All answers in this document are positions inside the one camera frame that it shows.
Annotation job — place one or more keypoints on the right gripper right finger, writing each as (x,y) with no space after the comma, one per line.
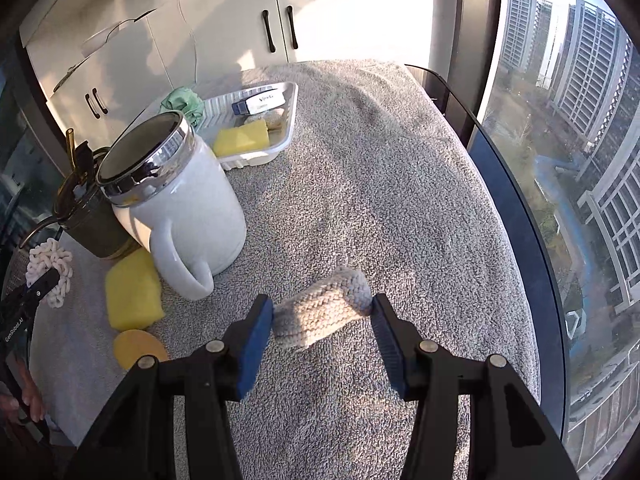
(416,367)

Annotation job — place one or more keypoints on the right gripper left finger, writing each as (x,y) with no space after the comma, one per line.
(231,362)

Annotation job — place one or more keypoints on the beige knitted cloth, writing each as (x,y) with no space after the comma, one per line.
(322,309)

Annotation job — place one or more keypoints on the orange yellow sponge piece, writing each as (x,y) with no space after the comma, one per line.
(131,345)

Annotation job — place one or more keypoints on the yellow rectangular sponge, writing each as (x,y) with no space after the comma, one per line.
(243,139)

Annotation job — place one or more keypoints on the blue white tissue pack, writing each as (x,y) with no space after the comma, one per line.
(260,102)

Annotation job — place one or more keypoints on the mint green satin scrunchie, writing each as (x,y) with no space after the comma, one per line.
(187,102)

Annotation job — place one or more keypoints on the grey knitted cloth roll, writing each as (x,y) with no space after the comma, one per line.
(272,118)

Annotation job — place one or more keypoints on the white jar chrome lid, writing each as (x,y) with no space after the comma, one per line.
(170,193)

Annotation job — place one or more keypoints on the grey terry towel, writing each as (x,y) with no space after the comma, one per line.
(376,180)

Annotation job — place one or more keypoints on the dark green tumbler with straw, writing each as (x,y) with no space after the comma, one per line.
(83,211)

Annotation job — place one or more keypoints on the white plastic tray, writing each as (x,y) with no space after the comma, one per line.
(219,115)

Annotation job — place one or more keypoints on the white cabinet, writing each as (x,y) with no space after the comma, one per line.
(136,51)

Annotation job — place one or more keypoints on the black cabinet handle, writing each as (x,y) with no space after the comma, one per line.
(91,107)
(266,21)
(290,15)
(99,101)

